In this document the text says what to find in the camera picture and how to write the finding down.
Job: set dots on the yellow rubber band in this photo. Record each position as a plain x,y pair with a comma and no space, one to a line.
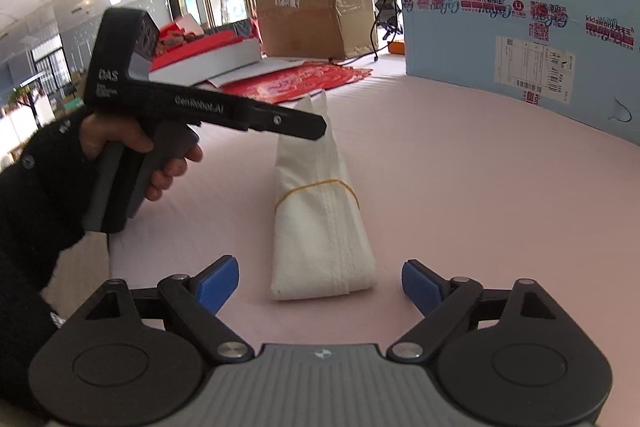
320,183

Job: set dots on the person's left forearm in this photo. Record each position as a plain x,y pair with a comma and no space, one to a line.
35,217

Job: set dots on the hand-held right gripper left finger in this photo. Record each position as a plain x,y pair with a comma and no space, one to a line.
217,284

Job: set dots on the white cloth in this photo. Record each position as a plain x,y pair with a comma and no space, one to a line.
322,217

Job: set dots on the large blue cardboard box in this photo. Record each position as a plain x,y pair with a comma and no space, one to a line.
500,12

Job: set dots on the taped brown cardboard box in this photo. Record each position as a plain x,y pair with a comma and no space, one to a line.
310,12

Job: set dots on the orange flat box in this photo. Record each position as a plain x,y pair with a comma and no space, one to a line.
397,48

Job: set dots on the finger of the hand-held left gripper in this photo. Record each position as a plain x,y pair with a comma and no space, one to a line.
295,121

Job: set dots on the person's left hand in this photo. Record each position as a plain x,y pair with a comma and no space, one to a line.
120,134

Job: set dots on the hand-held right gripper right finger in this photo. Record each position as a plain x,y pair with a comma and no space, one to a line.
422,287

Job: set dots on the small black device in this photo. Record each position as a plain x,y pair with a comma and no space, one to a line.
386,14

